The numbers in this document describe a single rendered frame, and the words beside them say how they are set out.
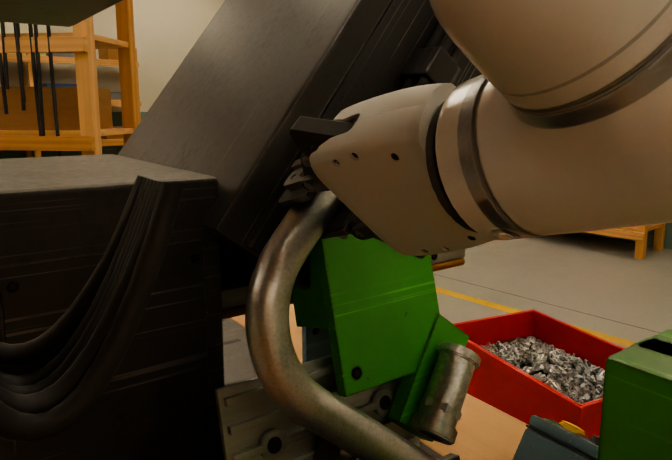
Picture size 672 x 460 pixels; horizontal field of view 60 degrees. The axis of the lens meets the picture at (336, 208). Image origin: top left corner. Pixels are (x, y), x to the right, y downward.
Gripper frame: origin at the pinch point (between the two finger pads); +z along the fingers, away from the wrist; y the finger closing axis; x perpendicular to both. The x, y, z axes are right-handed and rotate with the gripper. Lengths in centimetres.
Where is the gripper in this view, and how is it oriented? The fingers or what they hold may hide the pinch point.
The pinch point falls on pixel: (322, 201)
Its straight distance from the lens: 42.9
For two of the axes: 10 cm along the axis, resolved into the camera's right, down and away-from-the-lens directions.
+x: -4.7, 7.6, -4.5
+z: -5.7, 1.3, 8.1
